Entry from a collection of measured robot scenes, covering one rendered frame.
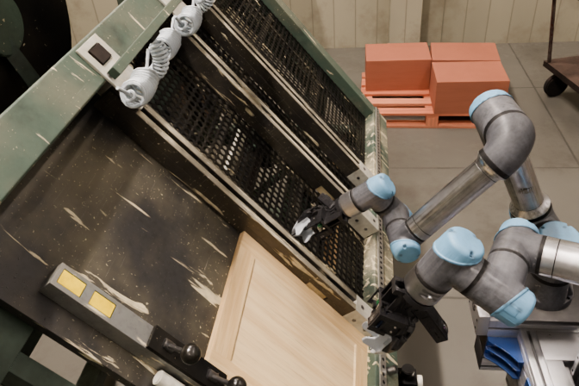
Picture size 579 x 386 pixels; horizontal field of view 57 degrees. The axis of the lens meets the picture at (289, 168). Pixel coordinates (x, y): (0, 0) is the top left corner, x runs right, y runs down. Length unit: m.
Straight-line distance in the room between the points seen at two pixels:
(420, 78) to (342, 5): 1.41
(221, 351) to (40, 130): 0.61
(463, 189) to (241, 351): 0.67
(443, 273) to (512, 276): 0.12
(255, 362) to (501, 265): 0.63
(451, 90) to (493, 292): 3.39
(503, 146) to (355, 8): 4.44
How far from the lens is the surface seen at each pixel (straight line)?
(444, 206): 1.42
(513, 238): 1.09
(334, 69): 2.73
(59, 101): 1.19
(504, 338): 1.86
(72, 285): 1.07
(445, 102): 4.35
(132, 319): 1.12
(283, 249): 1.53
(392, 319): 1.08
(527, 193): 1.66
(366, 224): 2.06
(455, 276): 0.99
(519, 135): 1.39
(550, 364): 1.78
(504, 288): 1.00
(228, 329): 1.31
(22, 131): 1.10
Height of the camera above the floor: 2.34
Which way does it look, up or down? 36 degrees down
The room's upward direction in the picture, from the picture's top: 5 degrees counter-clockwise
